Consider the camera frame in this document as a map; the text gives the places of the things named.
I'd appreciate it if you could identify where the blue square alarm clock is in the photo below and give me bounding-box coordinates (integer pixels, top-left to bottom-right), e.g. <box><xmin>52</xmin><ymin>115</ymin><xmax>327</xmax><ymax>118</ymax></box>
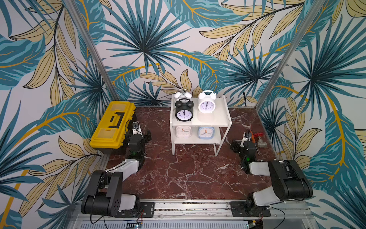
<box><xmin>198</xmin><ymin>127</ymin><xmax>215</xmax><ymax>140</ymax></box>

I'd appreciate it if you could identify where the white square alarm clock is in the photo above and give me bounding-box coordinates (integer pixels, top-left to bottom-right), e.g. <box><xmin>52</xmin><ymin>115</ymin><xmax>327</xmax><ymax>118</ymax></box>
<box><xmin>175</xmin><ymin>126</ymin><xmax>192</xmax><ymax>138</ymax></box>

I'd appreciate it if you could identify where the black twin-bell alarm clock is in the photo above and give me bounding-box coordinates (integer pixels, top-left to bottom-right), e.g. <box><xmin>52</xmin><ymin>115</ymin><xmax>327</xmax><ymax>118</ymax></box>
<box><xmin>175</xmin><ymin>98</ymin><xmax>194</xmax><ymax>122</ymax></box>

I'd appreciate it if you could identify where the white plastic twin-bell clock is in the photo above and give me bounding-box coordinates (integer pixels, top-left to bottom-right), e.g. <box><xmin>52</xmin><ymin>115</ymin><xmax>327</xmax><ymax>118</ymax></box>
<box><xmin>198</xmin><ymin>90</ymin><xmax>217</xmax><ymax>114</ymax></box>

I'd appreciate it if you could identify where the white metal twin-bell clock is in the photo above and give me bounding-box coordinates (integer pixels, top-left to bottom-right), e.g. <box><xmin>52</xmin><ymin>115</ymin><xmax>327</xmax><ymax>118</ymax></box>
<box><xmin>174</xmin><ymin>91</ymin><xmax>192</xmax><ymax>101</ymax></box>

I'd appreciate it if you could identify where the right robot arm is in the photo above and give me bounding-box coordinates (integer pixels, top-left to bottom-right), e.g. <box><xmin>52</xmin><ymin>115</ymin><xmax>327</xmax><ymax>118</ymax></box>
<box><xmin>230</xmin><ymin>140</ymin><xmax>313</xmax><ymax>210</ymax></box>

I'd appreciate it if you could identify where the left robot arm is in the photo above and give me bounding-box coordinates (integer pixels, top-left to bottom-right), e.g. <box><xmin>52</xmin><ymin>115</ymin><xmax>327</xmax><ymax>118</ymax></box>
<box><xmin>81</xmin><ymin>130</ymin><xmax>152</xmax><ymax>218</ymax></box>

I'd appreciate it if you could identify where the white two-tier shelf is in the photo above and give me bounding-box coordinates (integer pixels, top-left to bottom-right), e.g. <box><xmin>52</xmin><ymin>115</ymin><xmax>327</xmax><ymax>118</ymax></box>
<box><xmin>169</xmin><ymin>96</ymin><xmax>232</xmax><ymax>156</ymax></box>

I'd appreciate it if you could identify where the yellow black toolbox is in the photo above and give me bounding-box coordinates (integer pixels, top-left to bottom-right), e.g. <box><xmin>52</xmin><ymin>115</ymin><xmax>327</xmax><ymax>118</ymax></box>
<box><xmin>90</xmin><ymin>101</ymin><xmax>137</xmax><ymax>155</ymax></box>

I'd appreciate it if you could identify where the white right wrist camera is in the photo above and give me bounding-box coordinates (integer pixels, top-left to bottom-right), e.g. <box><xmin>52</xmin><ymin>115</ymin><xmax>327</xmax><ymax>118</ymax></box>
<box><xmin>240</xmin><ymin>131</ymin><xmax>252</xmax><ymax>147</ymax></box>

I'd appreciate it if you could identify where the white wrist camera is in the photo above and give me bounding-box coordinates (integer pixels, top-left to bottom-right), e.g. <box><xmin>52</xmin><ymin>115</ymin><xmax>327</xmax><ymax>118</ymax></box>
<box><xmin>240</xmin><ymin>131</ymin><xmax>252</xmax><ymax>147</ymax></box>
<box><xmin>132</xmin><ymin>121</ymin><xmax>143</xmax><ymax>135</ymax></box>

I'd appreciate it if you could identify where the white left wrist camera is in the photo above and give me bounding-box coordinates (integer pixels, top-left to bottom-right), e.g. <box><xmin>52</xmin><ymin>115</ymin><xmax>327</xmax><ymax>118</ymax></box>
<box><xmin>132</xmin><ymin>121</ymin><xmax>143</xmax><ymax>135</ymax></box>

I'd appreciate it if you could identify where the orange handled screwdriver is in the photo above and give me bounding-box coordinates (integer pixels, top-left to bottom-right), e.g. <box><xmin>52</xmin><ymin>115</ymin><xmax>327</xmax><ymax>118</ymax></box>
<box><xmin>249</xmin><ymin>130</ymin><xmax>260</xmax><ymax>155</ymax></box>

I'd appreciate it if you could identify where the metal valve red handle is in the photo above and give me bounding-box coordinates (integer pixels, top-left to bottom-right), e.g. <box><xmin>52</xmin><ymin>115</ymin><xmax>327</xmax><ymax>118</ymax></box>
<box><xmin>254</xmin><ymin>132</ymin><xmax>267</xmax><ymax>148</ymax></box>

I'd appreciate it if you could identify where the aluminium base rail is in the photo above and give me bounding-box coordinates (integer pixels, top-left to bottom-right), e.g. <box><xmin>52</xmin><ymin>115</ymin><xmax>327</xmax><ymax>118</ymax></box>
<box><xmin>68</xmin><ymin>199</ymin><xmax>319</xmax><ymax>229</ymax></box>

